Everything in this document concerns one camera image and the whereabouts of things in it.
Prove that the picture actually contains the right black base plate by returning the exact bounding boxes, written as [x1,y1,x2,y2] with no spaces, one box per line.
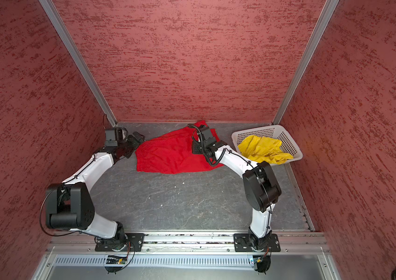
[233,232,281,253]

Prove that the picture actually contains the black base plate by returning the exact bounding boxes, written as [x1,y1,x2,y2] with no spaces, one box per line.
[233,232,281,253]
[95,233,146,253]

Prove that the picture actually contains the yellow shorts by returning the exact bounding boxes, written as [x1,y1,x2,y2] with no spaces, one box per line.
[238,135,294,165]

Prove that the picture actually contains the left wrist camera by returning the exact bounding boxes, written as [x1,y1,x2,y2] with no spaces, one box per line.
[104,127,128,147]

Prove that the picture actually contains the white plastic laundry basket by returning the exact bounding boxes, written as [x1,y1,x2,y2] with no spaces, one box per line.
[231,125,303,163]

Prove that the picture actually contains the aluminium front rail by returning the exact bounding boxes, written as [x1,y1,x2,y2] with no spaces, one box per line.
[44,231,332,256]

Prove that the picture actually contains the left small circuit board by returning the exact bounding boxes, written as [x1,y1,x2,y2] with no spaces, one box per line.
[105,255,128,266]

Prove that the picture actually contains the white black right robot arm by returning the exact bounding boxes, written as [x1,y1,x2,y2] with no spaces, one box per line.
[192,139,282,252]

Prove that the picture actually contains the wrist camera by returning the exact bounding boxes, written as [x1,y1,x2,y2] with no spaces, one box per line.
[104,127,128,147]
[196,125,213,142]

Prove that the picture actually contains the corner aluminium post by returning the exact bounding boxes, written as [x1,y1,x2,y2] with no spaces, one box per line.
[39,0,118,127]
[272,0,339,125]

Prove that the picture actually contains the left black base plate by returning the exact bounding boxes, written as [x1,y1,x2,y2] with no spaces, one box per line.
[95,233,146,253]

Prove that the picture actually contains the white slotted cable duct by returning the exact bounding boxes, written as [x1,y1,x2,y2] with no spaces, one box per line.
[53,254,254,270]

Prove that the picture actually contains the left corner aluminium post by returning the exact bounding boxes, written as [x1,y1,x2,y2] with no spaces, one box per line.
[39,0,118,127]

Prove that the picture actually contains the right corner aluminium post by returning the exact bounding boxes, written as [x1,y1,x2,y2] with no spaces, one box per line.
[272,0,339,125]

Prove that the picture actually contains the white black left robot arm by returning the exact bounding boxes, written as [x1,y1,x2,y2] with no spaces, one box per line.
[39,128,145,253]

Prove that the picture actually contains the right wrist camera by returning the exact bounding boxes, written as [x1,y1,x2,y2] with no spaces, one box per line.
[196,125,213,142]

